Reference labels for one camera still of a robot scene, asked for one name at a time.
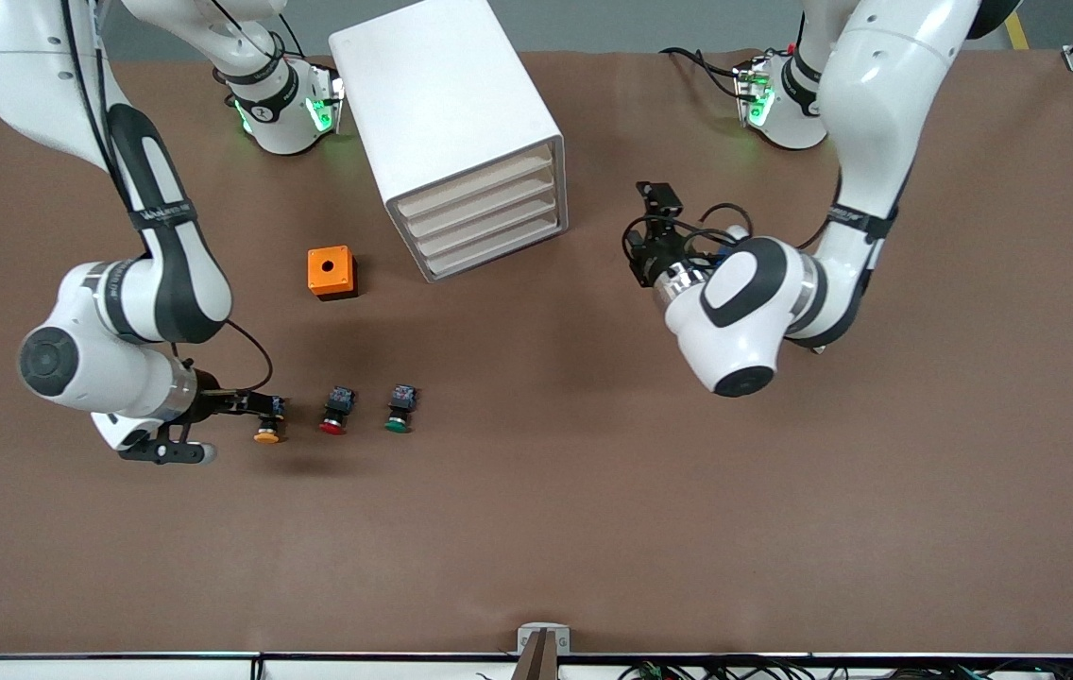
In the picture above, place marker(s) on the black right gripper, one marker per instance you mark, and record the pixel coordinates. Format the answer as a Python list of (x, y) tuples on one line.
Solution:
[(212, 399)]

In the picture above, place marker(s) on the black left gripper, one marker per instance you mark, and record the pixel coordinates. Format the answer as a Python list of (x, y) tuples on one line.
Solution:
[(660, 258)]

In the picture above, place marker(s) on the yellow mushroom push button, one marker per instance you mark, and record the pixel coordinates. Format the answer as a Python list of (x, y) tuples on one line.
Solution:
[(266, 436)]

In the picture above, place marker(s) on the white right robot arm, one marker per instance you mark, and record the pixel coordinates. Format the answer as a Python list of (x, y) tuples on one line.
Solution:
[(163, 283)]

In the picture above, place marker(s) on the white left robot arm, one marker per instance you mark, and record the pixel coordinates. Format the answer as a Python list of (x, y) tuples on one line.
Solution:
[(754, 302)]

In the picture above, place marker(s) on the red mushroom push button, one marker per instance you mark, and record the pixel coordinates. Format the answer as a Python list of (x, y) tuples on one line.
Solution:
[(332, 425)]

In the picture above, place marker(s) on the green mushroom push button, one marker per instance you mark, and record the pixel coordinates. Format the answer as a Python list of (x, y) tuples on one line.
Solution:
[(397, 423)]

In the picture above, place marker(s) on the brown table cover mat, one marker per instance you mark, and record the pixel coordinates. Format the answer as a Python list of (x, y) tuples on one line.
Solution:
[(536, 510)]

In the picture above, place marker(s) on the yellow floor tape strip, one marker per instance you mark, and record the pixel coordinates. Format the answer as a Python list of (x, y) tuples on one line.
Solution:
[(1017, 30)]

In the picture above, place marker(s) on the orange button enclosure box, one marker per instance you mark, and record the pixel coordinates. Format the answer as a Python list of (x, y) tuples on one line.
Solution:
[(329, 267)]

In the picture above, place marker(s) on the white table edge rail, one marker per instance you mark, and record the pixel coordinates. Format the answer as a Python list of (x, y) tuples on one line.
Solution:
[(121, 669)]

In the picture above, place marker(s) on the grey metal mount bracket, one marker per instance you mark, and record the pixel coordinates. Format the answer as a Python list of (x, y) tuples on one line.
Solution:
[(527, 635)]

